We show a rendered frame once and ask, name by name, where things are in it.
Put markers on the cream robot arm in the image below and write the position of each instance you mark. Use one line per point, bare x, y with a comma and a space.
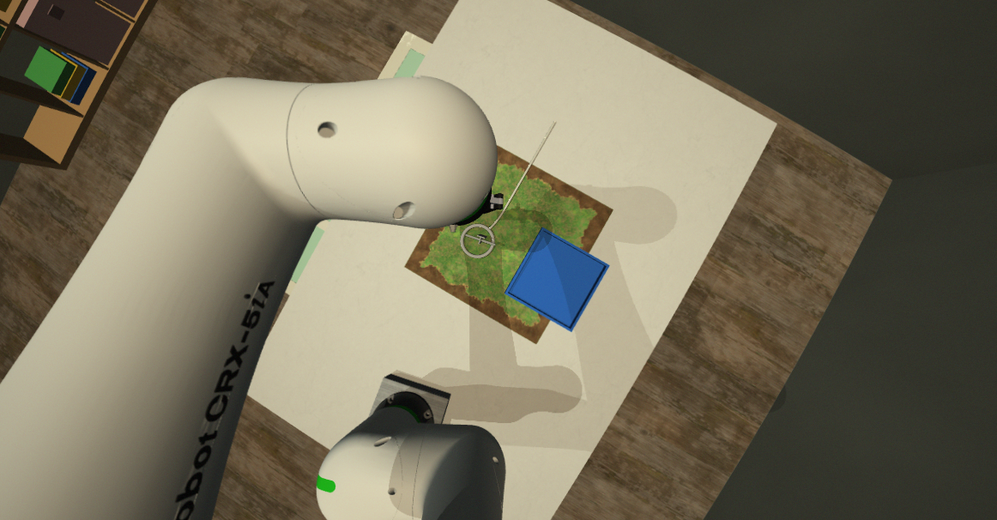
125, 402

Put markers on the blue square tray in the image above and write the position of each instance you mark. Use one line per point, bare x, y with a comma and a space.
556, 279

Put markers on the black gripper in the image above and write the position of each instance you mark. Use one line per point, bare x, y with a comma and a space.
495, 203

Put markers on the white ring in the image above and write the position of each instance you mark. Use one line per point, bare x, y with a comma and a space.
462, 241

